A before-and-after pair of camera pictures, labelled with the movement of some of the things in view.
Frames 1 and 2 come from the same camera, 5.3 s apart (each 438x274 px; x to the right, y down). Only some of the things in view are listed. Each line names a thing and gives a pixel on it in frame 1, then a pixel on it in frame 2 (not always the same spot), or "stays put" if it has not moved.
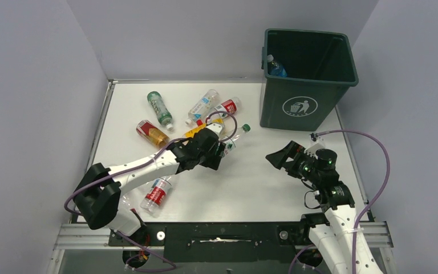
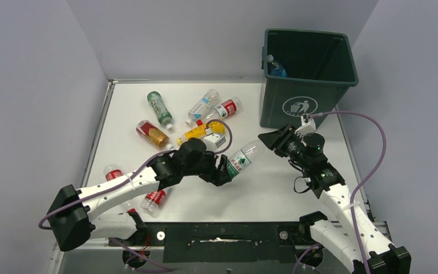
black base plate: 219,242 stays put
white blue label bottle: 201,108 stays put
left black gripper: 215,152 → 217,176
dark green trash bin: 321,69 stays put
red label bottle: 153,201 stays put
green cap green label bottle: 230,142 → 242,158
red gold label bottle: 151,133 stays put
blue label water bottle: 276,69 stays put
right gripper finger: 288,157 → 274,138
